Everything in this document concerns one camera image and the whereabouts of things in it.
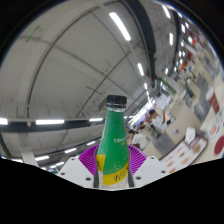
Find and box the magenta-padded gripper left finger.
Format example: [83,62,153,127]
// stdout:
[57,144,100,189]

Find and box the person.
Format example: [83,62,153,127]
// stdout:
[148,109,165,130]
[127,129,150,151]

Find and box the group of ceiling lights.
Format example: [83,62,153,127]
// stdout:
[0,3,201,169]

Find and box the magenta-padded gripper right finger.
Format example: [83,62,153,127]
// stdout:
[127,144,170,189]

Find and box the green drink bottle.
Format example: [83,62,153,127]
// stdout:
[94,94,131,191]

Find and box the white napkin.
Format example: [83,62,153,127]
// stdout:
[184,127,198,145]

